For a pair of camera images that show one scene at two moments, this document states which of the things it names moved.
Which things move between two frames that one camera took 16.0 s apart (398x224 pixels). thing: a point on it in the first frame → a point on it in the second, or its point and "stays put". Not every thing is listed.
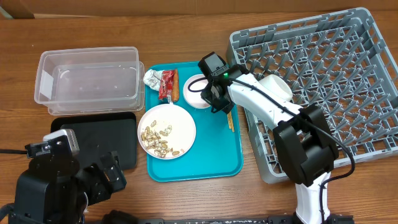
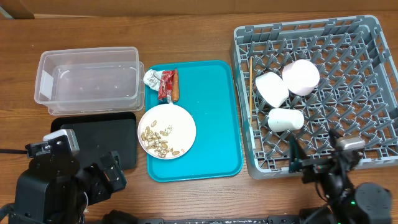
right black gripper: x=207 y=96 → x=296 y=155
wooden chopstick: x=230 y=121 → x=251 y=88
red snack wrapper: x=166 y=86 stays put
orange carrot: x=175 y=88 stays put
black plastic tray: x=101 y=134 stays put
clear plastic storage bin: x=90 y=80 stays put
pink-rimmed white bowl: x=193 y=88 → x=301 y=76
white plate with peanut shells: x=166 y=131 stays put
